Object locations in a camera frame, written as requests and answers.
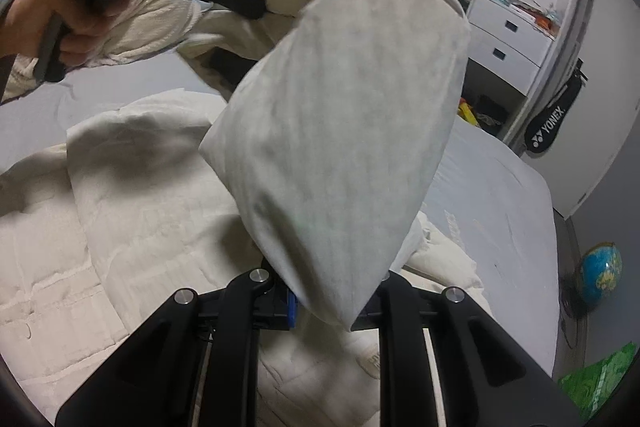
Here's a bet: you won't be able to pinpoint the person's left forearm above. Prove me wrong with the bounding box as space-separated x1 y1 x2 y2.
0 0 27 58

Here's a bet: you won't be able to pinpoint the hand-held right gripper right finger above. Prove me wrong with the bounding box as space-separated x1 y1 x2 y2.
350 272 582 427

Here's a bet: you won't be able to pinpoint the boxes on drawer unit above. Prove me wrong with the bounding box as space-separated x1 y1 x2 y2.
482 0 560 40

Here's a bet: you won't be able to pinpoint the green shopping bag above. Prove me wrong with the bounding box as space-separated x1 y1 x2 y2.
557 341 639 414

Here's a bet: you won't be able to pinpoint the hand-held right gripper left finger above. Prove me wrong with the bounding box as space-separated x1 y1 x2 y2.
55 269 300 427

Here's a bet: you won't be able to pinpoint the cream knitted blanket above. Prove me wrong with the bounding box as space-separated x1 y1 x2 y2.
5 0 213 98

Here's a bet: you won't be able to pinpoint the bed with grey sheet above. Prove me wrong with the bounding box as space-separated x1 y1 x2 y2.
0 42 560 380

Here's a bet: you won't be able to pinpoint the white hooded padded jacket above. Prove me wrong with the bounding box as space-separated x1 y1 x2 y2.
0 0 493 427

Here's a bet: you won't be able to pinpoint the black racket bag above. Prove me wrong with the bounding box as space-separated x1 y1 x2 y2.
524 59 586 152

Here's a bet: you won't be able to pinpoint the blue globe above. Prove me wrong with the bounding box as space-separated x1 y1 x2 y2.
579 243 624 309

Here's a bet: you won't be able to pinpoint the person's left hand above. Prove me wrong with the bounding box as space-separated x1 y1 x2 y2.
7 0 133 68

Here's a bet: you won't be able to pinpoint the white drawer unit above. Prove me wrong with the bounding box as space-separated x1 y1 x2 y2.
467 0 557 98

